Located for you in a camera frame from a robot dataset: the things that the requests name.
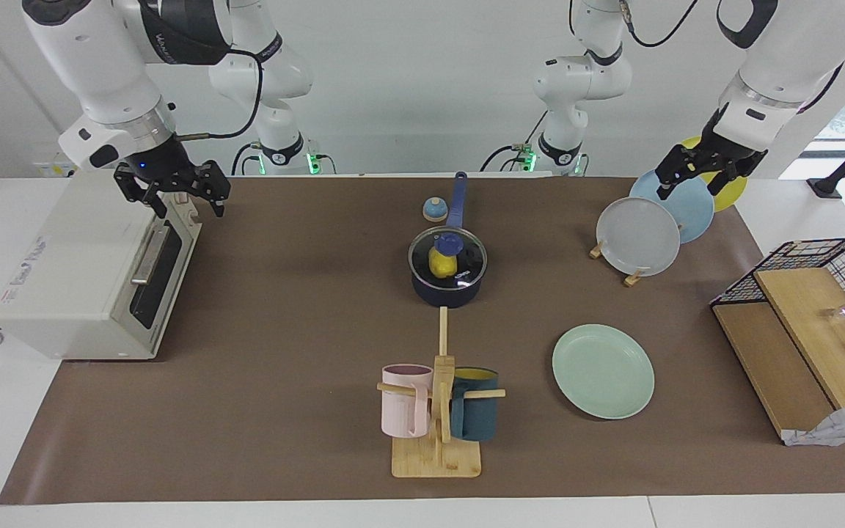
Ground glass lid with blue knob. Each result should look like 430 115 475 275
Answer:
408 227 488 290

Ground yellow potato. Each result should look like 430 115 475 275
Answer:
428 246 460 279

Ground yellow plate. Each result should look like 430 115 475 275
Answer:
679 136 748 213

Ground light blue plate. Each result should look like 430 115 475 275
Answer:
629 169 717 244

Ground grey plate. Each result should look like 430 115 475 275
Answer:
596 197 681 278

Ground wooden plate rack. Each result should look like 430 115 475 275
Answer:
589 238 647 287

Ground green plate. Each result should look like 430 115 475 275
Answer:
552 324 656 420

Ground beige toaster oven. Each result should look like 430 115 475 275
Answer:
0 170 203 362

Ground wooden shelf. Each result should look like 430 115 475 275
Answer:
712 266 845 441

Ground dark blue saucepan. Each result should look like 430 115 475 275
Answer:
408 172 488 309

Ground brown table mat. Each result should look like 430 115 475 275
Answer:
0 176 845 505

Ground white patterned cloth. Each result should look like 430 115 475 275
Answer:
782 398 845 447

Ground pink mug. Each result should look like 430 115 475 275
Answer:
381 364 434 439

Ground dark teal mug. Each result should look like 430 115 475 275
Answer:
450 367 500 442

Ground wooden mug tree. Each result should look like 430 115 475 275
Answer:
376 307 506 479

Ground black right base cable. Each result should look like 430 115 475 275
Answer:
230 141 337 177

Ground black base cable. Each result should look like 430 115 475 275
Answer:
480 110 549 174
230 141 337 177

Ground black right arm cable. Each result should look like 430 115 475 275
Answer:
173 44 266 140

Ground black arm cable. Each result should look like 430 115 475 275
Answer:
617 0 845 117
173 44 266 140

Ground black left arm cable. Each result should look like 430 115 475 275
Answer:
617 0 845 117

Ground black left base cable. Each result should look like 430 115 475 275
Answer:
480 110 549 174

